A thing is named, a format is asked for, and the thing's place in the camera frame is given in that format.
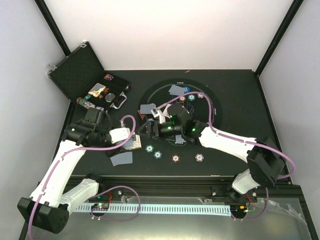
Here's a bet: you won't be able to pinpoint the card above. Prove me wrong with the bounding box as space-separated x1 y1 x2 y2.
139 103 156 115
110 152 133 167
171 87 185 96
175 134 186 145

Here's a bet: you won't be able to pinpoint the single green poker chip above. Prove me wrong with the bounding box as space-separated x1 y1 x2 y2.
145 145 154 153

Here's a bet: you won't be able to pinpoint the brown poker chip stack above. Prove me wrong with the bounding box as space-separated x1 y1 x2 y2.
171 154 180 163

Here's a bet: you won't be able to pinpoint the blue round button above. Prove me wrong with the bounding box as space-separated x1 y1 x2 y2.
183 86 190 93

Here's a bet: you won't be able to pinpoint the chips row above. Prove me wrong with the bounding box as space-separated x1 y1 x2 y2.
76 97 96 109

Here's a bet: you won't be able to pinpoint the blue white poker chip stack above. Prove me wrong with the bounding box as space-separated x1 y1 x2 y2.
195 154 204 162

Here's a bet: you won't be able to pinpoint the blue white chip mat top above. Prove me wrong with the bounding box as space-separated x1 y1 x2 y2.
197 93 204 99

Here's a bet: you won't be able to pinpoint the triangular all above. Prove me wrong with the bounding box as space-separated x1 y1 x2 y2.
137 110 146 120

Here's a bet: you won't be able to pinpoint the blue patterned card deck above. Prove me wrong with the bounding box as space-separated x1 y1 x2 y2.
121 135 134 150

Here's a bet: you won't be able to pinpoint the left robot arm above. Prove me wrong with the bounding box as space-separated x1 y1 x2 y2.
17 108 135 234

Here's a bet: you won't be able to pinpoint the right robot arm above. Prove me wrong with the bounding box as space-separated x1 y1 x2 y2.
137 103 286 202

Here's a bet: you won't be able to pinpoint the playing card deck box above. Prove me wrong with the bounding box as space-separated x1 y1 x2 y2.
129 134 142 150

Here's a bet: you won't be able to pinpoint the silver dealer button in case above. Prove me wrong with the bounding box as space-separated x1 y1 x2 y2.
105 93 116 103

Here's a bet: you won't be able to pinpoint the round black poker mat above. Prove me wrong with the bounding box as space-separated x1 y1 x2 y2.
138 78 223 154

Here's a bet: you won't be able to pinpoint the card deck in case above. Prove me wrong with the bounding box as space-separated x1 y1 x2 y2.
88 83 106 98

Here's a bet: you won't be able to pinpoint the purple chips in case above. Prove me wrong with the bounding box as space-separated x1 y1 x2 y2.
103 73 114 81

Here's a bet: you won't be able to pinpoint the black poker case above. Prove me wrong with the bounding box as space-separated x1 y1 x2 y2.
47 41 131 112

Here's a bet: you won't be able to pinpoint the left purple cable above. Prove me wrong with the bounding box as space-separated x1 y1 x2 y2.
26 114 141 240

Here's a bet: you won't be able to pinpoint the purple cable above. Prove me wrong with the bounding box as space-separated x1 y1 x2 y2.
156 91 296 223
26 114 141 240

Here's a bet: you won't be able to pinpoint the black aluminium rail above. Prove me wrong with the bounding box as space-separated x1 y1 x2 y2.
98 176 234 197

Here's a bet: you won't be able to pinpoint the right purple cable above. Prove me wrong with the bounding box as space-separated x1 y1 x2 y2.
156 91 296 223

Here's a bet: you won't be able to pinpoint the white slotted cable duct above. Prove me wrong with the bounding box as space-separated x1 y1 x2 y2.
74 202 231 217

